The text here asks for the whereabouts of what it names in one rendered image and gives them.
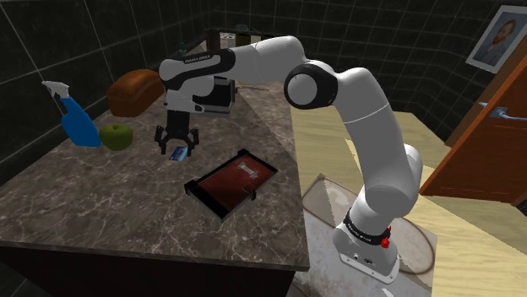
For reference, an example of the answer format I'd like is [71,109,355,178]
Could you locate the green apple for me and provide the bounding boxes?
[98,123,134,152]

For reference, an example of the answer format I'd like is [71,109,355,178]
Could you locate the brown bread loaf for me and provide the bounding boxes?
[106,68,166,119]

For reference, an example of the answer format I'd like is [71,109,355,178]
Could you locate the framed portrait picture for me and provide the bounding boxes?
[465,5,527,75]

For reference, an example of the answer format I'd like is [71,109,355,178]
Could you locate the grey patterned robot stand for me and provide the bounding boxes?
[286,173,439,297]

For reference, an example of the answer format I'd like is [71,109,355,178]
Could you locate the dark cylindrical container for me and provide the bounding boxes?
[204,27,222,54]

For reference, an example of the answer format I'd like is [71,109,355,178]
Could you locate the blue spray bottle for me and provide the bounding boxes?
[41,80,103,149]

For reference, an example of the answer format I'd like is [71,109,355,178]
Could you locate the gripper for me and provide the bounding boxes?
[154,110,200,158]

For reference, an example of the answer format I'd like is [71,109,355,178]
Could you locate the black tray with red base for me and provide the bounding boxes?
[183,148,280,221]

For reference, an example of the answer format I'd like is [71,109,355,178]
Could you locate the brown wooden door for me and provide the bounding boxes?
[419,53,527,207]

